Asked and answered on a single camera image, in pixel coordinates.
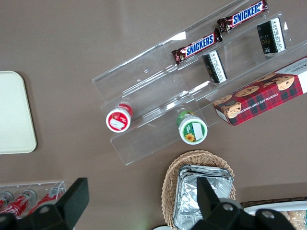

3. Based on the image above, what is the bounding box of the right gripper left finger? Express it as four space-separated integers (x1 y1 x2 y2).
0 177 90 230

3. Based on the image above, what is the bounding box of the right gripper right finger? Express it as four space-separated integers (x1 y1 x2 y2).
190 177 296 230

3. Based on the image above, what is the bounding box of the oval light wicker basket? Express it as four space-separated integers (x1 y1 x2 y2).
161 149 237 230

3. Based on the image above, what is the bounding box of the white rectangular snack tray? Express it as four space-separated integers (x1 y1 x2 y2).
243 200 307 230

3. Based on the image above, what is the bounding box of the beige rectangular tray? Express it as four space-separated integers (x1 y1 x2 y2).
0 70 37 155

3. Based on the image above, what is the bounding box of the stack of foil trays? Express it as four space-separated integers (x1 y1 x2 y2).
173 164 235 230

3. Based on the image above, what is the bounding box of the red cola bottle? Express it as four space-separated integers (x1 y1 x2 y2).
0 191 14 209
27 186 66 216
0 189 38 218

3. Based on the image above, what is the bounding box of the clear acrylic bottle rack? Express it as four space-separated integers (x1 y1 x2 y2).
0 180 67 216

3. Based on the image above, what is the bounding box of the dark woven mat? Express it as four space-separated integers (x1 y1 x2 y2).
239 196 307 209

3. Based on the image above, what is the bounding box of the green lid cup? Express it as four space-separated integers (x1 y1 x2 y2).
176 109 209 145

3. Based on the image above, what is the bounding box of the clear rice cracker bag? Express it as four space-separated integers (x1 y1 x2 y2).
280 210 307 230

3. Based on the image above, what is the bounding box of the red lid cup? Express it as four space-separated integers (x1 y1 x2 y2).
105 103 134 133

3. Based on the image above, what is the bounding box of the red tartan cookie box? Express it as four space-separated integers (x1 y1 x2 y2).
213 56 307 127

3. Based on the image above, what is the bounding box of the clear acrylic stepped shelf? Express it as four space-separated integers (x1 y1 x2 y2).
91 0 307 167

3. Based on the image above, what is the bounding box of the small black white box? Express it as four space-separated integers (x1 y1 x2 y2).
257 17 287 56
202 49 228 85

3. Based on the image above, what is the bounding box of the Snickers chocolate bar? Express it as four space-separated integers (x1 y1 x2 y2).
171 28 224 66
216 0 270 34

